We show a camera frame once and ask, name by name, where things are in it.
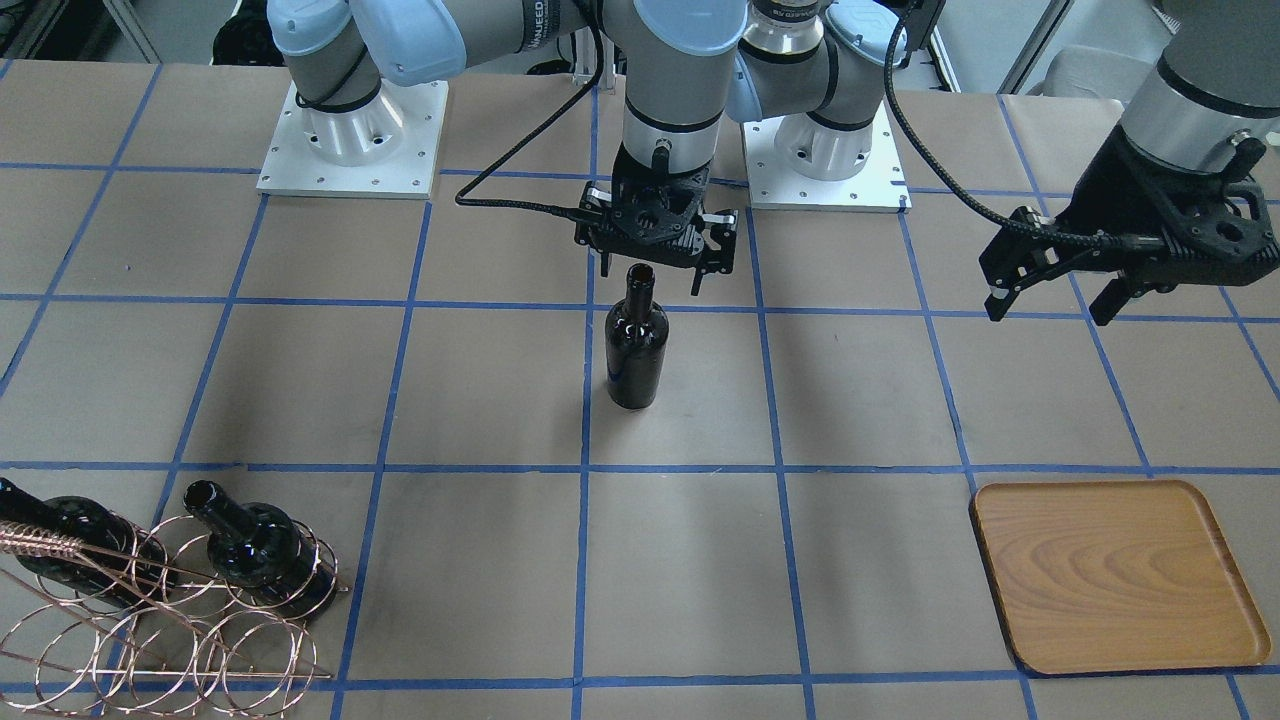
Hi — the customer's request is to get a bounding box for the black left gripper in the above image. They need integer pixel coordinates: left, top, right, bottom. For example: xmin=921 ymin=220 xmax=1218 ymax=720
xmin=984 ymin=127 xmax=1277 ymax=327

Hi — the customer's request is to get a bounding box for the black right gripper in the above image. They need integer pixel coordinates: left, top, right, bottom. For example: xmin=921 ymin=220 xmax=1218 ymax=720
xmin=573 ymin=146 xmax=713 ymax=297

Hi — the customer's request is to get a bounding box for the dark wine bottle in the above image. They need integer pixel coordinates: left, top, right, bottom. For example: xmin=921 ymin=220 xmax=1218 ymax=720
xmin=183 ymin=480 xmax=337 ymax=623
xmin=0 ymin=477 xmax=151 ymax=611
xmin=605 ymin=263 xmax=669 ymax=410

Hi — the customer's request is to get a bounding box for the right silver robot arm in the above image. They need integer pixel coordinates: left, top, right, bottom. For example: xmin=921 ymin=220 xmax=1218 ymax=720
xmin=259 ymin=1 xmax=748 ymax=281

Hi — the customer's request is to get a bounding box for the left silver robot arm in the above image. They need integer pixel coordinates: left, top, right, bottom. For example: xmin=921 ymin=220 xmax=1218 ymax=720
xmin=728 ymin=1 xmax=1277 ymax=325

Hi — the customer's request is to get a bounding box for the wooden tray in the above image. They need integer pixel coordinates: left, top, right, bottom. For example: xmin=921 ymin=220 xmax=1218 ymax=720
xmin=970 ymin=479 xmax=1274 ymax=676

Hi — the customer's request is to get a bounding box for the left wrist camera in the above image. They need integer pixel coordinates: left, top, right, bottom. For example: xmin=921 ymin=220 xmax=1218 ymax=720
xmin=979 ymin=228 xmax=1083 ymax=286

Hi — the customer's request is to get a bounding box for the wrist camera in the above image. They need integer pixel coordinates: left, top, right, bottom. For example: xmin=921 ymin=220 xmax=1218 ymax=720
xmin=700 ymin=209 xmax=739 ymax=275
xmin=979 ymin=228 xmax=1083 ymax=286

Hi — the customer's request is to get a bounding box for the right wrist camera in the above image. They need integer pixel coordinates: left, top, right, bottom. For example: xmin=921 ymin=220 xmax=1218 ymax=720
xmin=700 ymin=209 xmax=739 ymax=275

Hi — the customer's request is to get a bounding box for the black braided cable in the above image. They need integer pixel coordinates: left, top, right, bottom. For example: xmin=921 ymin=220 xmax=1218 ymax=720
xmin=881 ymin=0 xmax=1166 ymax=251

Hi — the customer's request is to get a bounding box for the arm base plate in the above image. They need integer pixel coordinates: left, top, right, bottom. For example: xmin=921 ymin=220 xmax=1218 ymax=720
xmin=256 ymin=81 xmax=451 ymax=201
xmin=742 ymin=105 xmax=913 ymax=213

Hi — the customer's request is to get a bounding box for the copper wire bottle basket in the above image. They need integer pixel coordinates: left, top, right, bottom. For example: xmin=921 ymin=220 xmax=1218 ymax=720
xmin=3 ymin=515 xmax=334 ymax=719

